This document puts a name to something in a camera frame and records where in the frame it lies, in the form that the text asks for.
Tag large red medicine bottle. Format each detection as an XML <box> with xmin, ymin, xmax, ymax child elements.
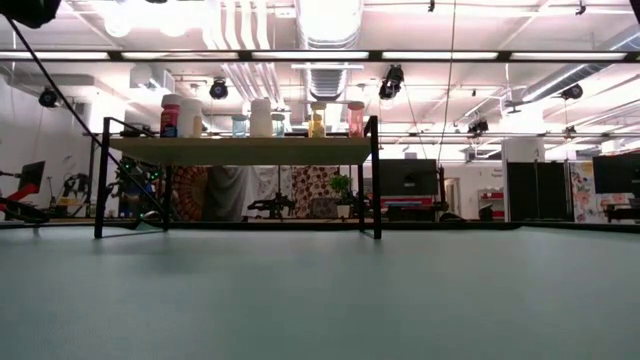
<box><xmin>159</xmin><ymin>93</ymin><xmax>184</xmax><ymax>139</ymax></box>

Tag orange mandala tapestry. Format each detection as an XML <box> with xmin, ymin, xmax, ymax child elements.
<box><xmin>172</xmin><ymin>165</ymin><xmax>209</xmax><ymax>222</ymax></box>

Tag large black wall screen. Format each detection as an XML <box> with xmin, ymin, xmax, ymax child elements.
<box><xmin>378</xmin><ymin>158</ymin><xmax>440</xmax><ymax>197</ymax></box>

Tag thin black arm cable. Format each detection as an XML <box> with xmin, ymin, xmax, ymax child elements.
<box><xmin>3</xmin><ymin>13</ymin><xmax>169</xmax><ymax>219</ymax></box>

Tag silver ventilation duct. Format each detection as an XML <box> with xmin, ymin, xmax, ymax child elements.
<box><xmin>294</xmin><ymin>0</ymin><xmax>366</xmax><ymax>104</ymax></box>

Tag black beam with light strips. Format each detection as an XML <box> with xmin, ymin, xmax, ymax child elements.
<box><xmin>0</xmin><ymin>48</ymin><xmax>640</xmax><ymax>64</ymax></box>

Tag red storage rack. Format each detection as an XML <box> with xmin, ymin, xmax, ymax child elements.
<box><xmin>477</xmin><ymin>187</ymin><xmax>506</xmax><ymax>221</ymax></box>

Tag small black monitor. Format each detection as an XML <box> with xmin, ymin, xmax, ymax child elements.
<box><xmin>17</xmin><ymin>159</ymin><xmax>47</xmax><ymax>194</ymax></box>

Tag red floral cloth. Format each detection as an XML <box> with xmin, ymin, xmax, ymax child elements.
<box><xmin>291</xmin><ymin>165</ymin><xmax>341</xmax><ymax>219</ymax></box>

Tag floral patterned panel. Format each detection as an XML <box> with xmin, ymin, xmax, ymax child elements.
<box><xmin>568</xmin><ymin>160</ymin><xmax>632</xmax><ymax>225</ymax></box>

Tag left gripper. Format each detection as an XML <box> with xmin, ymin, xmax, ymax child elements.
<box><xmin>0</xmin><ymin>0</ymin><xmax>62</xmax><ymax>30</ymax></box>

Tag black partition panel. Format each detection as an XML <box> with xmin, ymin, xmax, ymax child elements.
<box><xmin>506</xmin><ymin>160</ymin><xmax>569</xmax><ymax>224</ymax></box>

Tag wooden shelf black frame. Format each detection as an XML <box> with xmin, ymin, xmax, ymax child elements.
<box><xmin>93</xmin><ymin>115</ymin><xmax>384</xmax><ymax>240</ymax></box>

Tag green table mat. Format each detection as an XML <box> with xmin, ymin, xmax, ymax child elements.
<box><xmin>0</xmin><ymin>227</ymin><xmax>640</xmax><ymax>360</ymax></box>

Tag grey draped cloth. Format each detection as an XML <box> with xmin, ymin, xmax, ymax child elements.
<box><xmin>205</xmin><ymin>165</ymin><xmax>281</xmax><ymax>222</ymax></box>

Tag small green potted plant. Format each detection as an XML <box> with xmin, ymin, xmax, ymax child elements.
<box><xmin>329</xmin><ymin>173</ymin><xmax>354</xmax><ymax>220</ymax></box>

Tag white plastic bottle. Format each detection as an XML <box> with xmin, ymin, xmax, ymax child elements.
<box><xmin>178</xmin><ymin>97</ymin><xmax>205</xmax><ymax>139</ymax></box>
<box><xmin>249</xmin><ymin>97</ymin><xmax>274</xmax><ymax>139</ymax></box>

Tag blue pill bottle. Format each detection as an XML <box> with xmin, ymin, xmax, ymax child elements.
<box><xmin>230</xmin><ymin>113</ymin><xmax>249</xmax><ymax>139</ymax></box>

